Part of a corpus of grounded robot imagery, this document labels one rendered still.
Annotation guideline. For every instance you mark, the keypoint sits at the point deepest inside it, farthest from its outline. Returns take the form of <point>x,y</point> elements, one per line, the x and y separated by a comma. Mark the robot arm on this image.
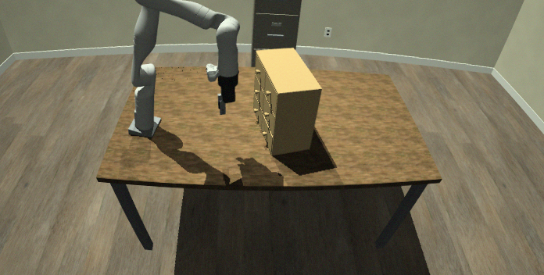
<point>145,34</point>

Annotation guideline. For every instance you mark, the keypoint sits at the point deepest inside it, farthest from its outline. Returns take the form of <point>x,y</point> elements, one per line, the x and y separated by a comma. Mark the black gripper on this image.
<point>227,79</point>

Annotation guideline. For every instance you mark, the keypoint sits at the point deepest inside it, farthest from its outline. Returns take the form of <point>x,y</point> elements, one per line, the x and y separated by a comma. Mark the tan wooden chest of drawers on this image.
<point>298,98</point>

